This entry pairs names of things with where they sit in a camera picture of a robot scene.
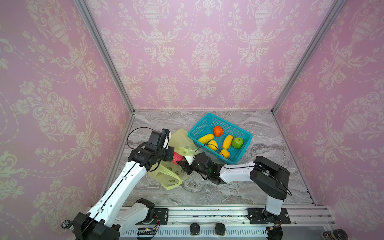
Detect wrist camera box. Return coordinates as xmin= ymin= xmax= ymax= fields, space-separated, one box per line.
xmin=162 ymin=129 xmax=171 ymax=149
xmin=185 ymin=156 xmax=195 ymax=166

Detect dark bottle at right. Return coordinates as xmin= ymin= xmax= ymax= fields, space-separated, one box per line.
xmin=321 ymin=229 xmax=349 ymax=240

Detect aluminium corner post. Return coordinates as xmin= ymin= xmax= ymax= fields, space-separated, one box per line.
xmin=75 ymin=0 xmax=135 ymax=115
xmin=271 ymin=0 xmax=347 ymax=117

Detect small yellow orange toy fruit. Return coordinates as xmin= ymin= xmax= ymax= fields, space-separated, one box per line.
xmin=220 ymin=149 xmax=231 ymax=159

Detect black knob left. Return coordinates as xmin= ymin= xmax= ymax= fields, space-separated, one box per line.
xmin=190 ymin=223 xmax=201 ymax=236

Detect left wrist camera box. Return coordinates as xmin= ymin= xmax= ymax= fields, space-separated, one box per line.
xmin=162 ymin=129 xmax=171 ymax=149

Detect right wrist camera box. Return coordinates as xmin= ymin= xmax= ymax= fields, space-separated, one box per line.
xmin=185 ymin=156 xmax=195 ymax=166

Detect yellow orange toy mango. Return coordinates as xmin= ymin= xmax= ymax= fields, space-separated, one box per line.
xmin=222 ymin=135 xmax=233 ymax=150

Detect aluminium corner post right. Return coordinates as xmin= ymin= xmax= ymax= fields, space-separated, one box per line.
xmin=271 ymin=0 xmax=347 ymax=117

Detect orange toy persimmon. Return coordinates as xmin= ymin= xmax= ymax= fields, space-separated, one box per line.
xmin=213 ymin=126 xmax=224 ymax=138

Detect aluminium corner post left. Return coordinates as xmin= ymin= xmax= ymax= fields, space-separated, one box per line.
xmin=75 ymin=0 xmax=135 ymax=115

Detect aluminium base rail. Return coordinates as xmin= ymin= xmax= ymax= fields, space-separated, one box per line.
xmin=120 ymin=204 xmax=336 ymax=240

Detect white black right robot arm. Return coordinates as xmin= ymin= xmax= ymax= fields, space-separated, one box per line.
xmin=177 ymin=153 xmax=291 ymax=217

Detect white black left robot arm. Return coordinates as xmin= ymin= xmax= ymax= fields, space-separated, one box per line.
xmin=68 ymin=129 xmax=174 ymax=240

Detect yellow translucent plastic bag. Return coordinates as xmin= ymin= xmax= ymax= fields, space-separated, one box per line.
xmin=148 ymin=129 xmax=199 ymax=190

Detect red pink toy apple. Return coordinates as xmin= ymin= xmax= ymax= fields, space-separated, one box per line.
xmin=172 ymin=152 xmax=184 ymax=165

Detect green toy apple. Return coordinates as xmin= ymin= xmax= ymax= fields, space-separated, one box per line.
xmin=232 ymin=138 xmax=244 ymax=149

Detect black knob right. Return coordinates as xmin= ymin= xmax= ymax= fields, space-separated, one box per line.
xmin=215 ymin=223 xmax=226 ymax=236

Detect teal plastic mesh basket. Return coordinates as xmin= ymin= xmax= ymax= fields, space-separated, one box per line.
xmin=188 ymin=113 xmax=253 ymax=165

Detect yellow toy banana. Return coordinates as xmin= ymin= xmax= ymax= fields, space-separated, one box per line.
xmin=198 ymin=134 xmax=215 ymax=145

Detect black knob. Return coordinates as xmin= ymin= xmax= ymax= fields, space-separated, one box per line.
xmin=215 ymin=223 xmax=226 ymax=236
xmin=190 ymin=223 xmax=201 ymax=236

